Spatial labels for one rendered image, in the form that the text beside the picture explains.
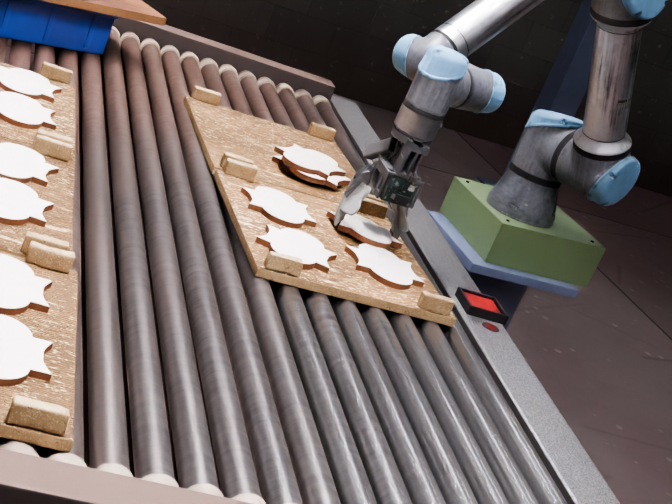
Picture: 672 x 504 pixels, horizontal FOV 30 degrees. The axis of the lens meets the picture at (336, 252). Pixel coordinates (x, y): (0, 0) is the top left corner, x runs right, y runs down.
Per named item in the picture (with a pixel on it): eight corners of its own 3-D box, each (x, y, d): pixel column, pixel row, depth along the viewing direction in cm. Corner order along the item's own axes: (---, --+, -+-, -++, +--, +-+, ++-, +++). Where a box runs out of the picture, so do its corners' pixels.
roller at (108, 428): (95, 39, 301) (101, 20, 300) (127, 537, 127) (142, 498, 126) (75, 32, 300) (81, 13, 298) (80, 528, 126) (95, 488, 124)
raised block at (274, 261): (297, 273, 195) (303, 258, 194) (300, 278, 193) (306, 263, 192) (262, 264, 193) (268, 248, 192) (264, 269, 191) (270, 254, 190)
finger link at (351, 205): (330, 225, 215) (371, 190, 214) (322, 211, 220) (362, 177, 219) (341, 237, 217) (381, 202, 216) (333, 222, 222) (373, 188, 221)
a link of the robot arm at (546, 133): (533, 160, 275) (557, 103, 271) (578, 187, 267) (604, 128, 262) (499, 157, 266) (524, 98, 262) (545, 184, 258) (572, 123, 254)
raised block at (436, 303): (446, 312, 204) (453, 297, 204) (450, 317, 203) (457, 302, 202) (415, 303, 202) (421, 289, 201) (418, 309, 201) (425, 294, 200)
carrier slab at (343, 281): (384, 224, 240) (387, 217, 239) (453, 327, 204) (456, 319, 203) (212, 176, 227) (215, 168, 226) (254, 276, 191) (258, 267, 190)
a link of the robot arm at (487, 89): (472, 57, 226) (433, 48, 218) (516, 81, 219) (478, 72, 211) (455, 97, 229) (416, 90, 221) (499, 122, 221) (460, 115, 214)
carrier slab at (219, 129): (332, 147, 276) (335, 140, 276) (382, 222, 240) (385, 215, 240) (182, 101, 264) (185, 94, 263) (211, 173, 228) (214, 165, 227)
